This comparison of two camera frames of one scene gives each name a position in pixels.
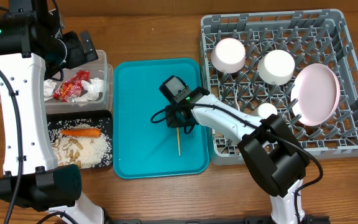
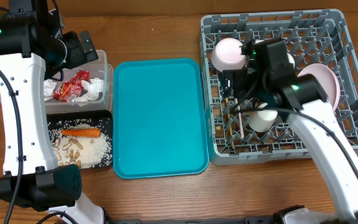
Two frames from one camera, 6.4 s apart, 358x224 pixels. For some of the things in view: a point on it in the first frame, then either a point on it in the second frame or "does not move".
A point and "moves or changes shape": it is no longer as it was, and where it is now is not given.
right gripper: [179, 120] to [245, 78]
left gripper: [80, 54] does not move
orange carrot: [89, 132] does not move
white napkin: [49, 85] does not move
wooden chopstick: [178, 136] moves or changes shape
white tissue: [94, 86] does not move
